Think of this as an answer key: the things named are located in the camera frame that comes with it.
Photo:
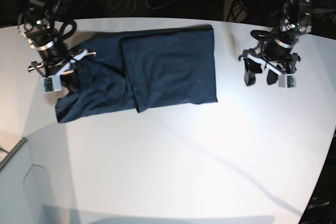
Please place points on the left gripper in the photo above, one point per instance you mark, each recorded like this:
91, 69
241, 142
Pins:
254, 59

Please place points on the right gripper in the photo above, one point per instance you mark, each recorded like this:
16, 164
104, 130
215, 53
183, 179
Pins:
62, 64

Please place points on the dark blue t-shirt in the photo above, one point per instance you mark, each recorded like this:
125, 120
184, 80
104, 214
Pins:
141, 70

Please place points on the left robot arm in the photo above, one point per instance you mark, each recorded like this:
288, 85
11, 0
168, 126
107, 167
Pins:
274, 49

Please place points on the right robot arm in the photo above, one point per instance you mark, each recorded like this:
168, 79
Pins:
44, 26

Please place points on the white storage bin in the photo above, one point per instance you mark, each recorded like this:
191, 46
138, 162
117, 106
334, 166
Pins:
36, 181

